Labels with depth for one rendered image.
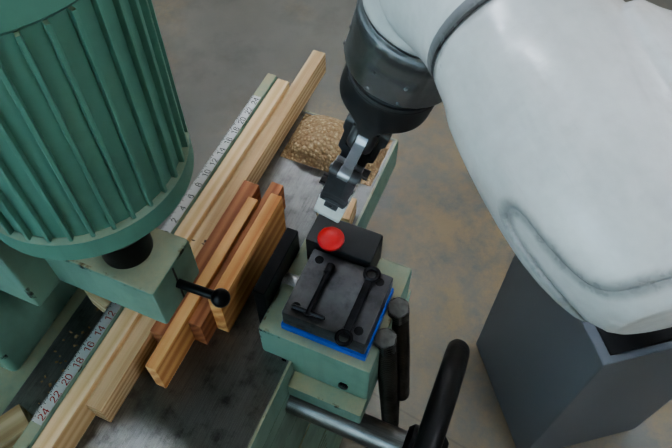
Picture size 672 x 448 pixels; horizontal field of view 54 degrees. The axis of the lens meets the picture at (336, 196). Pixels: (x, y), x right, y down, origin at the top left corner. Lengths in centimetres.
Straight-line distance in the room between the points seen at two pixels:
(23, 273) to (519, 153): 54
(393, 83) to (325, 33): 207
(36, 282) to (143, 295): 13
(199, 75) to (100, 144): 196
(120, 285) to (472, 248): 140
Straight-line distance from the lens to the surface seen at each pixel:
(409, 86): 45
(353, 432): 85
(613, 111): 30
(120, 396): 80
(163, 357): 76
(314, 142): 93
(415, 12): 37
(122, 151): 48
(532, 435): 162
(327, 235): 73
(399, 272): 78
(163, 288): 68
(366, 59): 45
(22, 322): 94
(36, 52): 40
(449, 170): 210
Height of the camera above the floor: 164
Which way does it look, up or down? 55 degrees down
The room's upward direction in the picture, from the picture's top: straight up
